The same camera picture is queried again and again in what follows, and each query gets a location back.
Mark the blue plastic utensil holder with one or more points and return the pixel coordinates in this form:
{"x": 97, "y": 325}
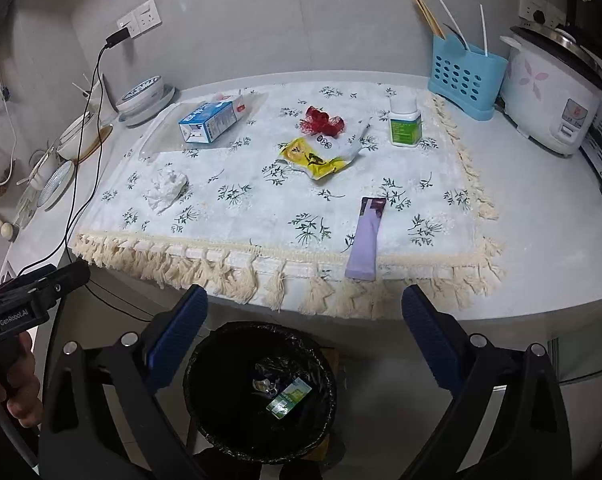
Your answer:
{"x": 461, "y": 80}

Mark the white container with sticks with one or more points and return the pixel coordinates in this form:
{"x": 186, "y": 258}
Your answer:
{"x": 93, "y": 92}

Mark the person's left hand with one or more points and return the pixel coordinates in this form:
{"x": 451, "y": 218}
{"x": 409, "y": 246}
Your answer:
{"x": 26, "y": 385}

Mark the wall socket with black plug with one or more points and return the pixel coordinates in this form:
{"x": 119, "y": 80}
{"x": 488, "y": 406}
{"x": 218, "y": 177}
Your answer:
{"x": 531, "y": 6}

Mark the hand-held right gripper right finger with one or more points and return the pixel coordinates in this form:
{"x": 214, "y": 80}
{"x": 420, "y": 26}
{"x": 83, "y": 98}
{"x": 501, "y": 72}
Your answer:
{"x": 421, "y": 325}

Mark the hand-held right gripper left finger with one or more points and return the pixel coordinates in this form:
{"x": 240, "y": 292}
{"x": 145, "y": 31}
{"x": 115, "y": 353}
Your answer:
{"x": 178, "y": 330}

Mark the white bowl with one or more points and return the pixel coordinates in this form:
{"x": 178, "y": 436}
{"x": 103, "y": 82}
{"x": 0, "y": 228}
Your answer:
{"x": 76, "y": 137}

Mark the white floral rice cooker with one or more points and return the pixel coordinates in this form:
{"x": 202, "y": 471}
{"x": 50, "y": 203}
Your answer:
{"x": 541, "y": 90}

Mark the wooden trivet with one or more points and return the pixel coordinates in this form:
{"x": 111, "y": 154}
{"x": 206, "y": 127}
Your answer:
{"x": 103, "y": 142}

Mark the yellow and white snack bag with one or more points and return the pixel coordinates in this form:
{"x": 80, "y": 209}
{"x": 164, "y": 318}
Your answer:
{"x": 321, "y": 155}

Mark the floral fringed tablecloth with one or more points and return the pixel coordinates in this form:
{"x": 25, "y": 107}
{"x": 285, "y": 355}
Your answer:
{"x": 261, "y": 220}

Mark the white tissue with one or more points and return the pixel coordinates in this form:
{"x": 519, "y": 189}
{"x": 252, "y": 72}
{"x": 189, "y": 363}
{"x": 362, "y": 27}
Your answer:
{"x": 163, "y": 187}

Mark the blue patterned bowl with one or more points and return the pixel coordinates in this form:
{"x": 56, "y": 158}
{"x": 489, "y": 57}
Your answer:
{"x": 141, "y": 92}

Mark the blue milk carton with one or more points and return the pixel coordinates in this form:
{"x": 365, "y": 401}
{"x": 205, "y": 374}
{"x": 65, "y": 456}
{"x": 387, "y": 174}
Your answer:
{"x": 206, "y": 122}

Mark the stacked blue white bowls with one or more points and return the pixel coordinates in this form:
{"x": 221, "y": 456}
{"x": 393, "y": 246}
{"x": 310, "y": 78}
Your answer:
{"x": 158, "y": 110}

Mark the white bottle green label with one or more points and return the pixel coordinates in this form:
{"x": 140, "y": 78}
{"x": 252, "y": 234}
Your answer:
{"x": 405, "y": 127}

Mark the red mesh net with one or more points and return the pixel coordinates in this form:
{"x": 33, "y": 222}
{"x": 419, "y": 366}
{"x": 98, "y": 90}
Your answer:
{"x": 321, "y": 120}

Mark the black trash bin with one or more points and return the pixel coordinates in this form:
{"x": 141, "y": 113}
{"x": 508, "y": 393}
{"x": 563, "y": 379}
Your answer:
{"x": 231, "y": 410}

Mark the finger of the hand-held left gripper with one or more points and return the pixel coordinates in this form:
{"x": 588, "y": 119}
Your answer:
{"x": 68, "y": 277}

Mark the purple sachet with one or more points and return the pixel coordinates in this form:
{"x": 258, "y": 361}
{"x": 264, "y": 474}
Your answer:
{"x": 363, "y": 245}

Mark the wooden chopstick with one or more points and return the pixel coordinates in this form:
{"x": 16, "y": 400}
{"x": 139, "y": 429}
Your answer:
{"x": 433, "y": 16}
{"x": 426, "y": 15}

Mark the black charger plug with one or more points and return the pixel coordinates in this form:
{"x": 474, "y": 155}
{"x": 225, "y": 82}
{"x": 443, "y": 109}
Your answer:
{"x": 117, "y": 37}

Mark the white wall socket panel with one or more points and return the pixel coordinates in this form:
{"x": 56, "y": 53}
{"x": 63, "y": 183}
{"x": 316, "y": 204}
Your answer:
{"x": 146, "y": 17}

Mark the green and white carton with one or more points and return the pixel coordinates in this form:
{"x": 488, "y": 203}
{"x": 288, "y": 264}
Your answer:
{"x": 288, "y": 397}

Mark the blue patterned plate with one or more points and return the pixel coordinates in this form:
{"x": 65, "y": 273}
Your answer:
{"x": 56, "y": 185}

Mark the white plastic stick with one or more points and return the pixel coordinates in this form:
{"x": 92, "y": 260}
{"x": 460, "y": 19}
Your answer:
{"x": 451, "y": 20}
{"x": 483, "y": 30}

